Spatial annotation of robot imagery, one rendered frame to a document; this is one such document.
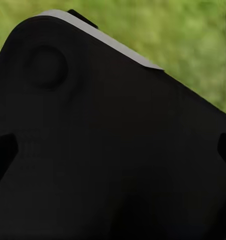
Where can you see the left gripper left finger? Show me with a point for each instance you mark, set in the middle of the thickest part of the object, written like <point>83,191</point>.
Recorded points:
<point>8,150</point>

